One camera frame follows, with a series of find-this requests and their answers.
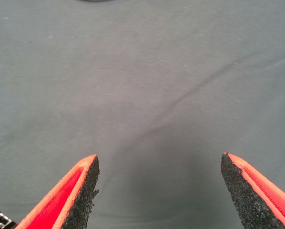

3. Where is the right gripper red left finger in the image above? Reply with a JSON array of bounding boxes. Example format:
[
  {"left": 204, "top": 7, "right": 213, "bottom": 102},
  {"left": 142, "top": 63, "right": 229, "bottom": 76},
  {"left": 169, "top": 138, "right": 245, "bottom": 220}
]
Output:
[{"left": 15, "top": 154, "right": 100, "bottom": 229}]

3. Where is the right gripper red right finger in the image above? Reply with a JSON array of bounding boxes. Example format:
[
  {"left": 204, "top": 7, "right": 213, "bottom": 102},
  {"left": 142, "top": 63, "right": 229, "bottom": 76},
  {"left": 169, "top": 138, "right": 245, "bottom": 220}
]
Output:
[{"left": 220, "top": 152, "right": 285, "bottom": 229}]

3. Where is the dark grey table cloth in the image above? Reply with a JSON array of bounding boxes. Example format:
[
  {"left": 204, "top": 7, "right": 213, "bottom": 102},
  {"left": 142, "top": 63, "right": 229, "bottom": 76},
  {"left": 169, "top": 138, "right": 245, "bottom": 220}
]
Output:
[{"left": 0, "top": 0, "right": 285, "bottom": 229}]

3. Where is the smooth black right camera cable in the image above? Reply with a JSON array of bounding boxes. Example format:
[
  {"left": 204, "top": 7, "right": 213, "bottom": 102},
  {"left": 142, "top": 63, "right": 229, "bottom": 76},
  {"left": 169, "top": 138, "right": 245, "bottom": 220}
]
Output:
[{"left": 0, "top": 204, "right": 17, "bottom": 229}]

